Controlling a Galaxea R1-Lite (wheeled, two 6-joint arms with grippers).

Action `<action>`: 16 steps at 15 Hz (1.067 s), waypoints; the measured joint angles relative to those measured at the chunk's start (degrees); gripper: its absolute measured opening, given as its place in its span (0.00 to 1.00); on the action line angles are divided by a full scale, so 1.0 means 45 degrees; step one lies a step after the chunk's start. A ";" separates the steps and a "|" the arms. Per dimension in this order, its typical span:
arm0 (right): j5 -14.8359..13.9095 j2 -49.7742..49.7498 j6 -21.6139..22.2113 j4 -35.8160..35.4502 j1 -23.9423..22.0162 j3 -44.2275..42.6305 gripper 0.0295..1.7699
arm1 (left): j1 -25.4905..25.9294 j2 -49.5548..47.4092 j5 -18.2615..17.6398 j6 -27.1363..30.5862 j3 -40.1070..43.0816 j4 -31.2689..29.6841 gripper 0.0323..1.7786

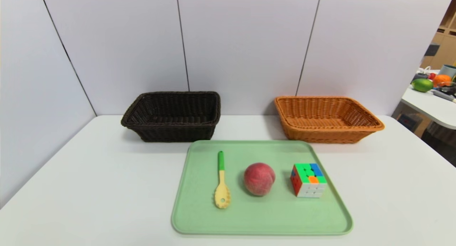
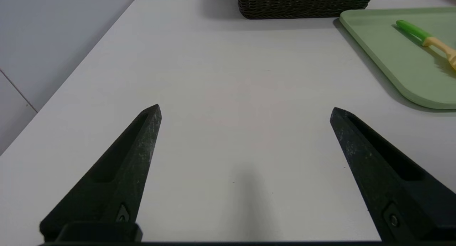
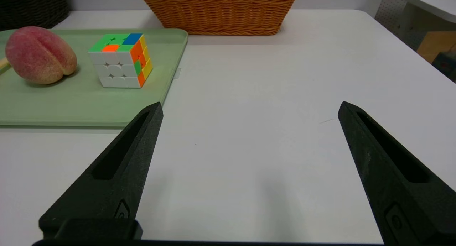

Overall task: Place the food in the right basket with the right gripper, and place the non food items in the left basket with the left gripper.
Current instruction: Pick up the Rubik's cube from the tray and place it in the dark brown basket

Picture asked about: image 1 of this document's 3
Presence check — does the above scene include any red peach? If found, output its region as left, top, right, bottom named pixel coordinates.
left=244, top=162, right=276, bottom=197

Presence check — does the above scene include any yellow pasta spoon green handle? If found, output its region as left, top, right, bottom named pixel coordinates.
left=214, top=151, right=231, bottom=209

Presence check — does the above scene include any colourful puzzle cube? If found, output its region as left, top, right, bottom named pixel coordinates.
left=290, top=163, right=327, bottom=198

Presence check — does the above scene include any dark brown wicker basket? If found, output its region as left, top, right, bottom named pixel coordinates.
left=120, top=91, right=222, bottom=143

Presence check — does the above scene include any orange wicker basket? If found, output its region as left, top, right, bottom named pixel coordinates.
left=274, top=96, right=385, bottom=144

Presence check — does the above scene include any light green plastic tray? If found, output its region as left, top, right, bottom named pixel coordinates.
left=171, top=140, right=354, bottom=236

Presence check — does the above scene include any dark box under table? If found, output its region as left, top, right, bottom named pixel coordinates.
left=397, top=112, right=418, bottom=132

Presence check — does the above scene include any green round fruit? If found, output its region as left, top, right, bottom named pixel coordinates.
left=411, top=78, right=434, bottom=93

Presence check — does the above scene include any white side table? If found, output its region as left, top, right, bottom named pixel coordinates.
left=400, top=69, right=456, bottom=130

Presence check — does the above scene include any grey flat device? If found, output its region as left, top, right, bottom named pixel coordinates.
left=432, top=89, right=456, bottom=103

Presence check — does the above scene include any orange round fruit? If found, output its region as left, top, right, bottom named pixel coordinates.
left=432, top=74, right=452, bottom=87

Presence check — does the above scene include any teal cup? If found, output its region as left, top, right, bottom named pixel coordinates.
left=439, top=64, right=456, bottom=79

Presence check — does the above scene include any wooden shelf unit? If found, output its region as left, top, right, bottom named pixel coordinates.
left=420, top=0, right=456, bottom=70

